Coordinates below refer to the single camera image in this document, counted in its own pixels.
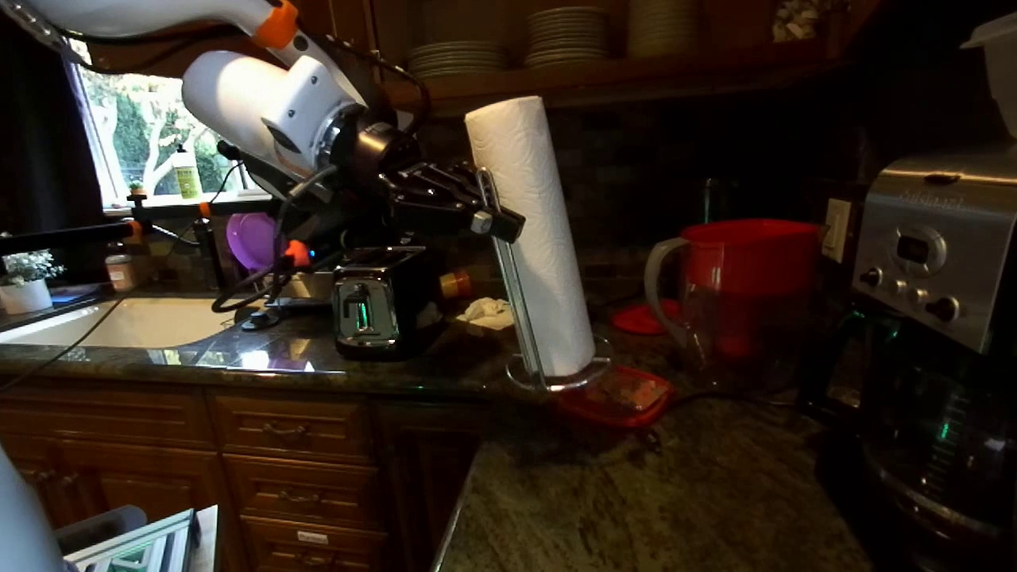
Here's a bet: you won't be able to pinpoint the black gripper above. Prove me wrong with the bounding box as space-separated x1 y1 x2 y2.
371 164 525 242

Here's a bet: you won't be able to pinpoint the white paper towel roll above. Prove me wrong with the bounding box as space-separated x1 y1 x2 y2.
465 95 593 380

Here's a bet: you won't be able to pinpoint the metal paper towel holder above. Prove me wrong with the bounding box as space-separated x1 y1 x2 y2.
474 165 614 398

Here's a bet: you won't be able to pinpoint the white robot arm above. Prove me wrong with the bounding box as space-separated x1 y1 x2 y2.
4 0 525 242

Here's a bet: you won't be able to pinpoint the crumpled white paper napkin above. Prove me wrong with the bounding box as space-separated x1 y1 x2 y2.
457 297 516 332

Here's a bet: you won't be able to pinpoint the left stack of plates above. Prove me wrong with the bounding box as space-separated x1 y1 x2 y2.
406 42 504 79

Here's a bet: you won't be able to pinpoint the stack of plates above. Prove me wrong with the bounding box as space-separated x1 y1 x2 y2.
525 3 607 68
406 42 504 79

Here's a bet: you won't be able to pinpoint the right stack of plates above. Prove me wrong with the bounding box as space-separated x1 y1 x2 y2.
525 3 607 68

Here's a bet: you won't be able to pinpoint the red round lid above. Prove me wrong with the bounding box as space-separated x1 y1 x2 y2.
610 301 665 336

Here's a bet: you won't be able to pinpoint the purple plastic lid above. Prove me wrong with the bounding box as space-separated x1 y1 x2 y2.
224 212 276 275

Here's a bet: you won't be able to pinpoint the red lidded glass pitcher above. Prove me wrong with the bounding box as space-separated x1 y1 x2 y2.
642 219 821 395

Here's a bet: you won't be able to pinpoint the green dish soap bottle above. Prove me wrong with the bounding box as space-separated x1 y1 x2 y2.
170 146 204 201

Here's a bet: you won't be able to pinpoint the wooden lower kitchen cabinets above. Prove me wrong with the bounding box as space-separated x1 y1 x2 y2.
0 386 484 572

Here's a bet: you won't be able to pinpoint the wooden upper shelf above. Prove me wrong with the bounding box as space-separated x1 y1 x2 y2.
392 0 884 114

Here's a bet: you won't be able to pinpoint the open dishwasher rack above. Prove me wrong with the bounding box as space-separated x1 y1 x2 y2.
57 507 220 572

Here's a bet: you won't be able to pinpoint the small potted plant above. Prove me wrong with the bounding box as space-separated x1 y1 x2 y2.
0 253 64 315

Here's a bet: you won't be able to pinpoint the stainless steel coffee maker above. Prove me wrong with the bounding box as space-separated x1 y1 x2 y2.
801 146 1017 572

